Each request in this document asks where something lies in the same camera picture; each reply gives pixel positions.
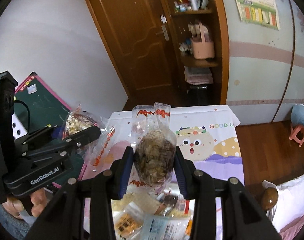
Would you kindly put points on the pink small stool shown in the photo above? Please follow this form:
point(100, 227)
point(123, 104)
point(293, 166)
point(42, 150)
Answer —
point(297, 134)

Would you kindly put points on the brown paper snack bag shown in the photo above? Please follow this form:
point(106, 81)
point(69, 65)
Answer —
point(146, 201)

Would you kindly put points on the white blue label snack bag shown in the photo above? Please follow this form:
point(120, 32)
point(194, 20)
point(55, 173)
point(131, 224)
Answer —
point(163, 228)

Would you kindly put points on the person's left hand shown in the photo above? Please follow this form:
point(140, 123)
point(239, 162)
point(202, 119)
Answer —
point(38, 200)

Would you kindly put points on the wooden bed post knob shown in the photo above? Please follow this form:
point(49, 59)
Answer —
point(269, 198)

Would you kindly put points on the white pillow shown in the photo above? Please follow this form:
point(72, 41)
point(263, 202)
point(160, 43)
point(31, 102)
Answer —
point(290, 204)

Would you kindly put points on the brown wooden door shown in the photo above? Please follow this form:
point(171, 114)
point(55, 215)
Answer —
point(139, 47)

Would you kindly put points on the pink storage basket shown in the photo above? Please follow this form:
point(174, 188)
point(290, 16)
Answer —
point(202, 43)

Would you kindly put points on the green chalkboard pink frame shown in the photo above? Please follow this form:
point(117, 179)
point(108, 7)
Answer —
point(43, 106)

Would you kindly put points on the wall poster chart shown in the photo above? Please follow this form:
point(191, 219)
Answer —
point(260, 12)

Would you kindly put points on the wooden corner shelf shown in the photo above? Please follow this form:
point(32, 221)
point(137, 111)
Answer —
point(182, 14)

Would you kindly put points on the folded pink towels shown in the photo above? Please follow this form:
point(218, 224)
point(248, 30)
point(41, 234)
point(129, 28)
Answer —
point(198, 76)

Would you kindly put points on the cartoon printed table mat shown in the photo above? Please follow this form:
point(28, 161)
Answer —
point(206, 135)

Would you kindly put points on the walnut cake clear bag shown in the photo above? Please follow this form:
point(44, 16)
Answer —
point(154, 145)
point(93, 154)

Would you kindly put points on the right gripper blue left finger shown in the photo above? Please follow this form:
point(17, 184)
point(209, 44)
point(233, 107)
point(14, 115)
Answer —
point(124, 171)

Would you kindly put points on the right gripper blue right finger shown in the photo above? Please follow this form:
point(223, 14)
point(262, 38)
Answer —
point(180, 172)

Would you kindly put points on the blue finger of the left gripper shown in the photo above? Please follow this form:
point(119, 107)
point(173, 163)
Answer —
point(80, 139)
point(41, 136)

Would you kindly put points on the pink bed sheet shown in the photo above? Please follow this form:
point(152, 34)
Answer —
point(291, 230)

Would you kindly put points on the orange crackers clear pack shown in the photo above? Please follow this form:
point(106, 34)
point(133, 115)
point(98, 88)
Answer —
point(127, 226)

